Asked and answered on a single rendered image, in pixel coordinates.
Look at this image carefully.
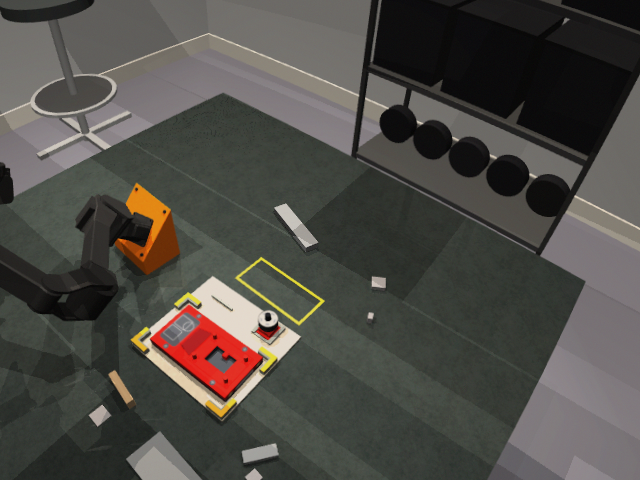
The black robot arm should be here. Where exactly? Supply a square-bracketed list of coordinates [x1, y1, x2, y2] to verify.
[0, 162, 154, 321]

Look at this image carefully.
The white rectangular bar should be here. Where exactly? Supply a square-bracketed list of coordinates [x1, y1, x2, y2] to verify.
[274, 203, 318, 252]

